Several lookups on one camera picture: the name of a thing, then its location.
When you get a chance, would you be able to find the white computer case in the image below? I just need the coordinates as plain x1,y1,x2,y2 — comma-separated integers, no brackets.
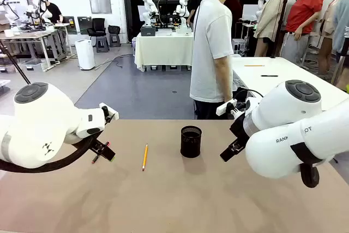
232,38,246,53

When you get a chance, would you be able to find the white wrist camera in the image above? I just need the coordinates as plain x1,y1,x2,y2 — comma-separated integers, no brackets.
216,99,237,116
98,102,120,122

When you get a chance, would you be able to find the mannequin in red shirt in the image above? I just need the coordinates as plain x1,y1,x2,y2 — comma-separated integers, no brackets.
280,0,324,66

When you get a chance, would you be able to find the seated person in black t-shirt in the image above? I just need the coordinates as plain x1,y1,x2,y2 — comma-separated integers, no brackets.
44,0,64,24

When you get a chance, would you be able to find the mannequin in dark red garment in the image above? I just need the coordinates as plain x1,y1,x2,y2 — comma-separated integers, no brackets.
223,0,244,37

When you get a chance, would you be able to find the person in white t-shirt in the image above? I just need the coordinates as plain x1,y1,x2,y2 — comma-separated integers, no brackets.
189,0,243,121

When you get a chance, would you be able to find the clear storage bin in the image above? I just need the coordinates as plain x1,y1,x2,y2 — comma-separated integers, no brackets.
21,58,46,71

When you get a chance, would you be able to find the table with white cloth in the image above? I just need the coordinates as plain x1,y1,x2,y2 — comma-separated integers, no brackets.
134,31,195,72

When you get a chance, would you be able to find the white robot at desk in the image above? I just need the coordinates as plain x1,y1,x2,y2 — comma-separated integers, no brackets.
0,0,21,28

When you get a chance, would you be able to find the black mesh pen holder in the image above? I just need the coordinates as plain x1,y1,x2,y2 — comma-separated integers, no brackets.
180,126,203,159

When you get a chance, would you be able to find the thin black camera cable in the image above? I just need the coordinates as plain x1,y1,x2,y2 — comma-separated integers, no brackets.
233,88,264,108

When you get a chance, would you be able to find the white background monitor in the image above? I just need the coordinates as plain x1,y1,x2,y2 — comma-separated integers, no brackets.
242,4,260,22

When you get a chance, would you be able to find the dark wall board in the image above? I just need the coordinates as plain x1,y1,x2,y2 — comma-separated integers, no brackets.
63,16,76,35
77,16,92,35

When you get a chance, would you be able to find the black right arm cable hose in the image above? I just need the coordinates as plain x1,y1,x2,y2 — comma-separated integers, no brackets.
290,142,339,189

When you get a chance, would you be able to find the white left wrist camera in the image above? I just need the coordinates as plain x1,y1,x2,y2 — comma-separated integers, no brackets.
98,102,120,122

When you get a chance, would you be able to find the black office chair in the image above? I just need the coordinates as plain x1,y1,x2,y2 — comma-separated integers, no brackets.
87,17,110,53

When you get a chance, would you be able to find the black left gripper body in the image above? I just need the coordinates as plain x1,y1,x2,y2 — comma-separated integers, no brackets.
88,133,107,154

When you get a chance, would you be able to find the mannequin in beige jacket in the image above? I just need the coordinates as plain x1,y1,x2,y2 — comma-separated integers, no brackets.
253,0,290,58

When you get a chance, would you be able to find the black box on cloth table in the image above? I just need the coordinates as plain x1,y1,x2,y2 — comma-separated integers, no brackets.
140,25,157,37

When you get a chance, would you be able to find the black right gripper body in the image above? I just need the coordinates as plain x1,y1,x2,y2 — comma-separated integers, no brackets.
230,112,248,147

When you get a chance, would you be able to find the black tripod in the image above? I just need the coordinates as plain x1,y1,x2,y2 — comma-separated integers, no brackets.
0,40,32,85

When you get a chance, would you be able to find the white side table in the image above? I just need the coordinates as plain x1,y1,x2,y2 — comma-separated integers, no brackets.
231,56,349,111

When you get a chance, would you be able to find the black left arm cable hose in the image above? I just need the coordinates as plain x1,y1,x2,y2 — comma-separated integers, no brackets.
0,134,102,174

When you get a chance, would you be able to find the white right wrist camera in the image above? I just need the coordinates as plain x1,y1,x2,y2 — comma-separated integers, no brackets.
216,99,237,116

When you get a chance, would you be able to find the black stool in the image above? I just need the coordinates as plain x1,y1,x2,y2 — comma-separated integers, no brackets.
107,25,122,48

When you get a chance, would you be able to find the grey work desk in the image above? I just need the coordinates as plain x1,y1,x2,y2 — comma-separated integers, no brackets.
0,22,74,71

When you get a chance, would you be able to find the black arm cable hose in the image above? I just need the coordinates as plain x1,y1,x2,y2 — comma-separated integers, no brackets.
0,134,102,174
290,142,339,189

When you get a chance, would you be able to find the background person in black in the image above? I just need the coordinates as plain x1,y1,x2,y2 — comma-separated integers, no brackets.
188,0,204,31

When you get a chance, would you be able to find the bin with clear plastic bag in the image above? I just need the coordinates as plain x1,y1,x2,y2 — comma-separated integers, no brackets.
231,69,248,94

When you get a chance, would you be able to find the black marker with red cap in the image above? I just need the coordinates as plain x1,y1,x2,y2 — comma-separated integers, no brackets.
92,141,111,165

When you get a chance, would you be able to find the person's right forearm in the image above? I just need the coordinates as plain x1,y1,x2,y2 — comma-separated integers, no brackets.
213,54,233,100

